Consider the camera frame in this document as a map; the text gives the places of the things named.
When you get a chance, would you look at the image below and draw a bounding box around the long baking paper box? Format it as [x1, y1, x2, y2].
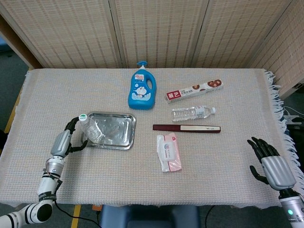
[165, 79, 224, 105]

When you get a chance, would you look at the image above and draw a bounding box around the folding woven screen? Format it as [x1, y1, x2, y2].
[0, 0, 304, 100]

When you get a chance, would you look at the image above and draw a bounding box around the pink wet wipes pack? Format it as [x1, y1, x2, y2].
[156, 132, 183, 172]

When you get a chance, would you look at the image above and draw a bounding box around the silver metal tray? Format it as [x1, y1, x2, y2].
[80, 111, 137, 151]

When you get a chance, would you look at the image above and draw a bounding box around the blue detergent pump bottle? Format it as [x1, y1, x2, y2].
[127, 61, 156, 111]

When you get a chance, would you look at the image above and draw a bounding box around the black cable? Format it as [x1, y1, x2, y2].
[54, 200, 100, 228]

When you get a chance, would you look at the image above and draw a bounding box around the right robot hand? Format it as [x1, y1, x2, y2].
[247, 136, 297, 191]

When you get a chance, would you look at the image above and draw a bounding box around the woven beige tablecloth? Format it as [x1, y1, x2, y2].
[0, 68, 304, 210]

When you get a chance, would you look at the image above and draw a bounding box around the clear water bottle white cap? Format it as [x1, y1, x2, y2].
[171, 105, 217, 122]

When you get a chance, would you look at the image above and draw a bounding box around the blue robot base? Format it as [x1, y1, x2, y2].
[98, 204, 200, 228]

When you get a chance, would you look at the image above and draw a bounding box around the small transparent plastic bottle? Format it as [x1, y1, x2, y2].
[79, 114, 105, 143]

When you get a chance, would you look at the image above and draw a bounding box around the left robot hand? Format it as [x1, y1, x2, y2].
[50, 116, 89, 159]

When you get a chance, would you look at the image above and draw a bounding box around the dark red slim box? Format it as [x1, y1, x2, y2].
[152, 124, 222, 133]

